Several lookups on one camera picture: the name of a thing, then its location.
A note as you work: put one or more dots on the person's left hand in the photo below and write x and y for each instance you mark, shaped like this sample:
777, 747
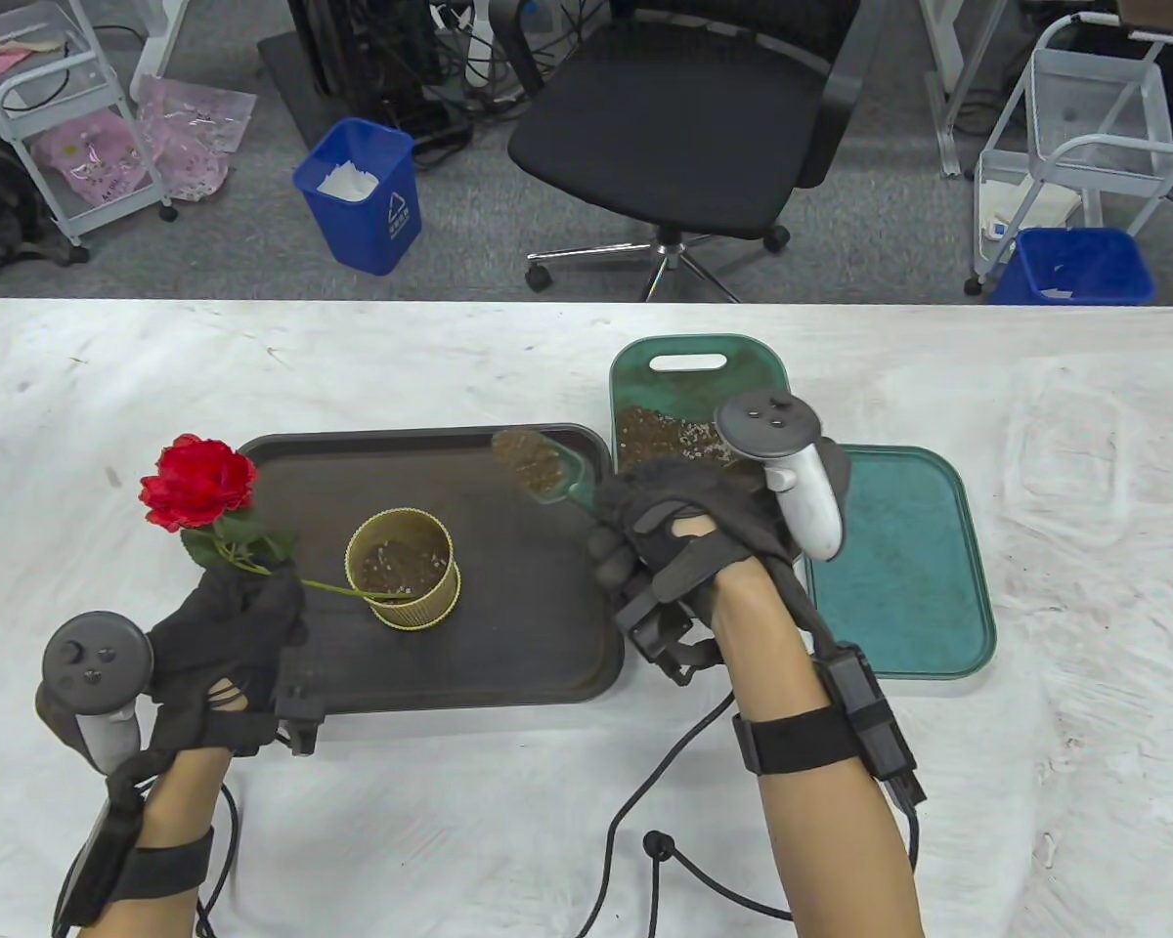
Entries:
220, 635

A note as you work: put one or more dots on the person's right hand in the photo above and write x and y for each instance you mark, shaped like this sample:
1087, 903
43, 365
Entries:
645, 518

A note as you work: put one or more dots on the green plastic trowel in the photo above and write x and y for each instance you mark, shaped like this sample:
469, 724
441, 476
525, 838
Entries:
579, 479

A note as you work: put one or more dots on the brown potting mix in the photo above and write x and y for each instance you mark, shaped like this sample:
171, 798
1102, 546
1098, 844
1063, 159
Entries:
533, 461
406, 565
665, 430

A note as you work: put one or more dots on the red artificial rose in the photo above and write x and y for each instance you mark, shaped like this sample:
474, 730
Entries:
195, 479

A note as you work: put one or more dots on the person's left forearm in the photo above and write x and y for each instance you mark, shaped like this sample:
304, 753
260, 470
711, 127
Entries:
181, 796

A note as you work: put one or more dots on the green plastic bin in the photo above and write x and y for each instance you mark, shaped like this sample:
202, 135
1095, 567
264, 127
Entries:
645, 386

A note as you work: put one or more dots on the grey handheld controller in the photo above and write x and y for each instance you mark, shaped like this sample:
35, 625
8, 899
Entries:
811, 498
88, 655

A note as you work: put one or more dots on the dark brown plastic tray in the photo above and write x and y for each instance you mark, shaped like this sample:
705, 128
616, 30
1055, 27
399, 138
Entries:
508, 586

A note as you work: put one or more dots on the yellow ribbed flower pot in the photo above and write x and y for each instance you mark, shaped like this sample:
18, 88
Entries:
411, 614

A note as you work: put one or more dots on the green plastic bin lid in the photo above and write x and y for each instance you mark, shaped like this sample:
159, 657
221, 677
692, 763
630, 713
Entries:
919, 567

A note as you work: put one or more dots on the black office chair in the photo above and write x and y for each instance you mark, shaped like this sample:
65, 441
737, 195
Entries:
665, 137

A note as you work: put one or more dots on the blue waste bin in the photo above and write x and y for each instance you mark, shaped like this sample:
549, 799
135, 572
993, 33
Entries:
362, 220
1075, 269

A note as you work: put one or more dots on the white crumpled paper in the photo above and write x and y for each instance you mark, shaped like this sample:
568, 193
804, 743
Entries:
347, 184

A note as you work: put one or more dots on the pink plastic bag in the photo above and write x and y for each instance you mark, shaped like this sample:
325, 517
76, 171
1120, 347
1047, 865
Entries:
195, 137
93, 156

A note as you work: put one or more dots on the black computer tower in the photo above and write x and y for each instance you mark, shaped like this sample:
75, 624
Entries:
362, 49

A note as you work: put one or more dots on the black floor mat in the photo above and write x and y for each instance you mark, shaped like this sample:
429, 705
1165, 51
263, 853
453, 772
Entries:
288, 88

